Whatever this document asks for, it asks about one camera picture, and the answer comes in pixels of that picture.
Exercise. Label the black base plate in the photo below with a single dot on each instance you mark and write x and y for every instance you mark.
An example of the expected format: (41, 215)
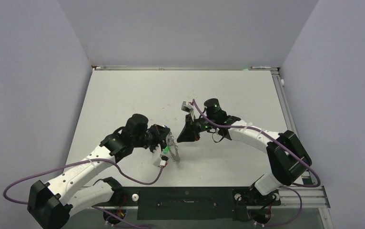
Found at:
(173, 212)

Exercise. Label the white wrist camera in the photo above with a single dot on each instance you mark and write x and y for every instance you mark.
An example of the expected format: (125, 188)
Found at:
(187, 107)
(159, 157)

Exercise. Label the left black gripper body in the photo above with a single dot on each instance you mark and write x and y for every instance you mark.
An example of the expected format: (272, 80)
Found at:
(153, 138)

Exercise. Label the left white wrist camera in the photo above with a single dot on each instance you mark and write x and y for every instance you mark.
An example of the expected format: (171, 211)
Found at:
(159, 157)

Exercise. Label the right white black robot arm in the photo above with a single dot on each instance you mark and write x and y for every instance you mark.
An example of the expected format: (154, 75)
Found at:
(287, 157)

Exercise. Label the green key tag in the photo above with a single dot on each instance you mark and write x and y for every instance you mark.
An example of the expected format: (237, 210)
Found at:
(166, 150)

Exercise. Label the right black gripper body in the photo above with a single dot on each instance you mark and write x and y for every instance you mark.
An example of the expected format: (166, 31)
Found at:
(201, 124)

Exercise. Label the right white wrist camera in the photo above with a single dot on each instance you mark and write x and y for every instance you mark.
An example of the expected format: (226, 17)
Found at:
(187, 107)

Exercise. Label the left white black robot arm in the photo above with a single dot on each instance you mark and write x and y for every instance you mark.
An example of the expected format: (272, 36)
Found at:
(52, 203)

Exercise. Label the aluminium frame rail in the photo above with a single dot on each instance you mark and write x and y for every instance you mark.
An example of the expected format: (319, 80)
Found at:
(288, 197)

